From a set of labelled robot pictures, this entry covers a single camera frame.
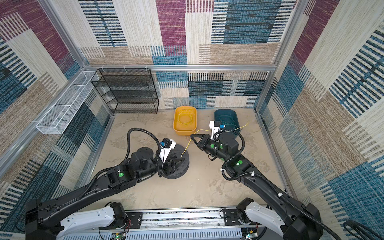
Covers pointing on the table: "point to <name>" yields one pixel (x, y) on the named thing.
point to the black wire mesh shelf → (127, 90)
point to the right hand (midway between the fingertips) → (189, 138)
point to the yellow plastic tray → (185, 120)
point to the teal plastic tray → (231, 112)
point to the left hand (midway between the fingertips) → (181, 154)
